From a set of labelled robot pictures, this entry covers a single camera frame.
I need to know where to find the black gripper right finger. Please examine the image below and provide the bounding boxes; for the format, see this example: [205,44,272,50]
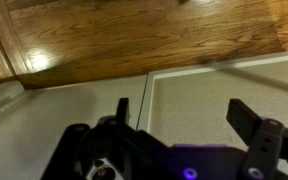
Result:
[226,98,287,180]

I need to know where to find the wooden floor threshold strip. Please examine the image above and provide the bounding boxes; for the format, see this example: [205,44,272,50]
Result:
[0,0,30,77]

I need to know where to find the white door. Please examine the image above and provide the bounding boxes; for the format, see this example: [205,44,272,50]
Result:
[136,52,288,180]

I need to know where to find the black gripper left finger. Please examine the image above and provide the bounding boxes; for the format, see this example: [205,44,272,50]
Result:
[97,97,132,134]

